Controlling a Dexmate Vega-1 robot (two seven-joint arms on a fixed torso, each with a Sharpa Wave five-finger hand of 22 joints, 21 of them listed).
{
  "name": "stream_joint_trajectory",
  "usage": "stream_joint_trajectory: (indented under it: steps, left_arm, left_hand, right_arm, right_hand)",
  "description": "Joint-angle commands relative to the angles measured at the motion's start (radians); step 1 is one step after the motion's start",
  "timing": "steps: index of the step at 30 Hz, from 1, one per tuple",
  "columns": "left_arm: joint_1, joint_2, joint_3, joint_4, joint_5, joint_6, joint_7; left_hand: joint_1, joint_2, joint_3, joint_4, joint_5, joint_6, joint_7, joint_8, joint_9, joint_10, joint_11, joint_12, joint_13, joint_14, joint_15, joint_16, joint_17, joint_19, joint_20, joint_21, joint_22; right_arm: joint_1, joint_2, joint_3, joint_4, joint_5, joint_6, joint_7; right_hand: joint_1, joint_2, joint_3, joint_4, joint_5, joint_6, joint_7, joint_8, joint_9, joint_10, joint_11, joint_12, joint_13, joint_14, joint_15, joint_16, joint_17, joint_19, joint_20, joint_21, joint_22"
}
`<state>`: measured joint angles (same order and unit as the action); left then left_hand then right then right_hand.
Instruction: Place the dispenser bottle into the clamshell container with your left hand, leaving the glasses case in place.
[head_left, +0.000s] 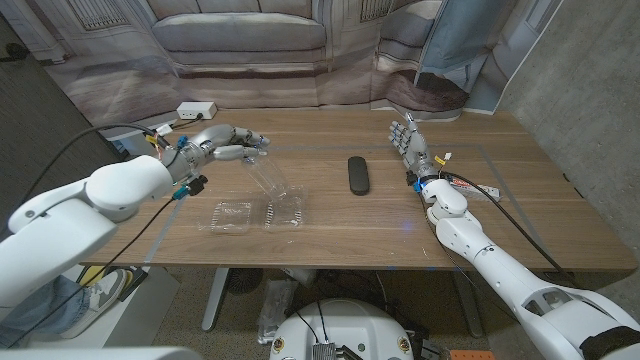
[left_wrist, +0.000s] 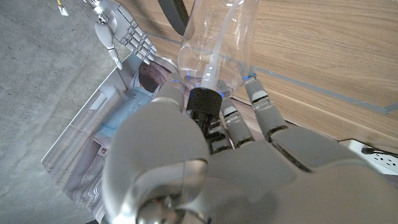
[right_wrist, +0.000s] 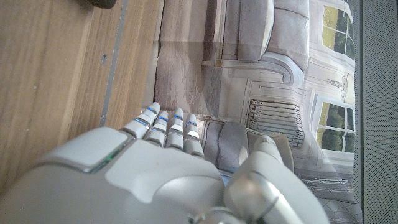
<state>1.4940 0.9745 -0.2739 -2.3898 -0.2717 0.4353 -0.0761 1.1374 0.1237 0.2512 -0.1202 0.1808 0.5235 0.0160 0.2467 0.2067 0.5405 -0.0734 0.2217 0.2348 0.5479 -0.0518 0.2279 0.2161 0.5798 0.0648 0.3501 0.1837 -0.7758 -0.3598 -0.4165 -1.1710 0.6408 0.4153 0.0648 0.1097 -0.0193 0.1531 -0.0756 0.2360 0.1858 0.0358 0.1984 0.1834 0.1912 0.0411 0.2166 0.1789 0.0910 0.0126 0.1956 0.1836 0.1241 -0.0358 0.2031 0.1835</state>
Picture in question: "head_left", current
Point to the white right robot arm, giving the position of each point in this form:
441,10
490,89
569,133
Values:
505,270

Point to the person's leg in jeans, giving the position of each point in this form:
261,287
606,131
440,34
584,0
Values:
45,310

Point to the white table leg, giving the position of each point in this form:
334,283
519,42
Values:
470,305
215,300

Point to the clear plastic clamshell container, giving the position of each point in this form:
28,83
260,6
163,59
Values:
232,217

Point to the clear dispenser bottle black cap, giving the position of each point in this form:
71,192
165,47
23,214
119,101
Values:
270,177

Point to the clear plastic bag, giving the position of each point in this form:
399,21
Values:
276,310

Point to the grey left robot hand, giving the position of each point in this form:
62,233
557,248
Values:
205,145

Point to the black round object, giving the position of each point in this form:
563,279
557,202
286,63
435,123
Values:
15,51

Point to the printed living room backdrop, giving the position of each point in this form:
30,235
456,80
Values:
240,75

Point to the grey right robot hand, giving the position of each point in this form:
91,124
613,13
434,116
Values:
415,150

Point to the orange box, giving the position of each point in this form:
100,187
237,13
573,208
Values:
471,355

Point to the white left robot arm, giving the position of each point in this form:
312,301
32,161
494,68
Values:
65,230

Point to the grey white sneaker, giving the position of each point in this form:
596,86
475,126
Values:
102,295

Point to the black glasses case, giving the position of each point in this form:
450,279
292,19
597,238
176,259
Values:
358,175

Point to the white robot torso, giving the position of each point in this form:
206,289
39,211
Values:
345,325

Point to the white low stand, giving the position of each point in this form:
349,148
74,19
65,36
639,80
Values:
130,142

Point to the white power strip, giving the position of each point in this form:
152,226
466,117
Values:
196,109

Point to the black round fan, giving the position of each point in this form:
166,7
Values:
245,280

